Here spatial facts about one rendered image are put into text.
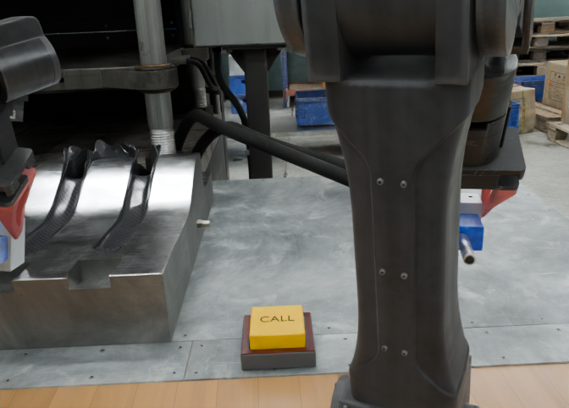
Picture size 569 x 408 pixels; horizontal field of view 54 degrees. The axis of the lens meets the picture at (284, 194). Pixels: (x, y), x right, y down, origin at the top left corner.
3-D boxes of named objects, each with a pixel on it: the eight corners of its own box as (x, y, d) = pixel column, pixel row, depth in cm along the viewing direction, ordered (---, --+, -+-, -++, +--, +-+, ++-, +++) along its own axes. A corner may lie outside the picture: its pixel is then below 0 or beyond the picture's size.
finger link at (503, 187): (434, 190, 66) (442, 129, 59) (498, 191, 65) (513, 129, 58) (437, 234, 62) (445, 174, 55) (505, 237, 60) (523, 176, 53)
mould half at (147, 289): (171, 342, 65) (157, 236, 61) (-53, 353, 65) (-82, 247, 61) (213, 200, 112) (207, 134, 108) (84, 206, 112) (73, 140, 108)
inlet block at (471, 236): (494, 286, 54) (499, 234, 52) (441, 283, 55) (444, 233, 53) (474, 236, 66) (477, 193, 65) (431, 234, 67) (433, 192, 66)
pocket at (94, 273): (116, 305, 63) (112, 275, 62) (69, 306, 63) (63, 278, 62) (126, 285, 68) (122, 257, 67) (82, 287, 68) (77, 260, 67)
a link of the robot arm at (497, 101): (451, 83, 56) (460, 20, 51) (511, 90, 54) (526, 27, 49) (438, 126, 52) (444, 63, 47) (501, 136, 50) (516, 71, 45)
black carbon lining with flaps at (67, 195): (124, 267, 69) (113, 195, 66) (-7, 274, 69) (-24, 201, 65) (172, 182, 102) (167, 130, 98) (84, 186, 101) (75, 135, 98)
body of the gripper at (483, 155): (414, 139, 61) (418, 83, 55) (513, 140, 59) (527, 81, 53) (416, 182, 56) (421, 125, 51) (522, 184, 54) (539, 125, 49)
